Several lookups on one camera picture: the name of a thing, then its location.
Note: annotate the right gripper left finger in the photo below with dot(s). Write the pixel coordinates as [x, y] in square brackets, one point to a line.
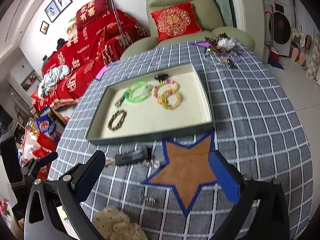
[42, 220]

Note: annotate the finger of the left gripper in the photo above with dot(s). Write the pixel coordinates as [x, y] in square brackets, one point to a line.
[47, 159]

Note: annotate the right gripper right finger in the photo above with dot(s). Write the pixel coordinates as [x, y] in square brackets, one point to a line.
[225, 177]

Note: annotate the small dark metal hair clip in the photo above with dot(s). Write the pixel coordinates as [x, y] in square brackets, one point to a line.
[120, 101]

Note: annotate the green transparent bangle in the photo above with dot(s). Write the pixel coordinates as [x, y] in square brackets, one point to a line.
[138, 92]

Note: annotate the small black claw clip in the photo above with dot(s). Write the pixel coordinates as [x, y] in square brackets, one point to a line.
[161, 77]

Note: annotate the green cream-lined jewelry tray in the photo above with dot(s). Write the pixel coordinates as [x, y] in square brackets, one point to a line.
[148, 120]

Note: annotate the pile of beaded jewelry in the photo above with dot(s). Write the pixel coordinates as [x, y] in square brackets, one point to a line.
[225, 48]

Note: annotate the blue snack bag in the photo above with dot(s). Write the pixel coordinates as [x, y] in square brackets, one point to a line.
[45, 125]

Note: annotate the cream polka dot scrunchie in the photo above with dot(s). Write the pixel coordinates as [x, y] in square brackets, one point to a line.
[113, 224]

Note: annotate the brown star patch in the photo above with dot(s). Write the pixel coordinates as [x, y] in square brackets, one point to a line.
[186, 170]

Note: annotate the large black hair clip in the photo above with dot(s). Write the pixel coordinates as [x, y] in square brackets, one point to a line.
[131, 157]

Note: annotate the grey grid tablecloth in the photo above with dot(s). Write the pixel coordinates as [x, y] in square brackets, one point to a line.
[255, 128]

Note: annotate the grey white crumpled cloth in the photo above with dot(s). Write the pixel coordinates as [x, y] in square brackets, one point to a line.
[51, 78]

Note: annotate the red bedspread with characters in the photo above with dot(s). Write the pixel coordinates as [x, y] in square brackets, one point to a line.
[100, 43]

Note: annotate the small framed picture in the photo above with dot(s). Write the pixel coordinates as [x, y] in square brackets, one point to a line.
[44, 27]

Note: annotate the red pillow with gold characters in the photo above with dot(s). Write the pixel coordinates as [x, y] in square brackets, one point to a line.
[90, 12]

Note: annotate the red embroidered cushion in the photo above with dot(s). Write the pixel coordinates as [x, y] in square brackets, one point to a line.
[175, 21]

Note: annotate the light green armchair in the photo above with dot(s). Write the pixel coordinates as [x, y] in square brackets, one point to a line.
[208, 17]

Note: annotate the white washing machine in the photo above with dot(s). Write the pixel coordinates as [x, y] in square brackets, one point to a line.
[278, 25]

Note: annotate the framed photo on wall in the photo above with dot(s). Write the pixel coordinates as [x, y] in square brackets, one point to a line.
[52, 11]

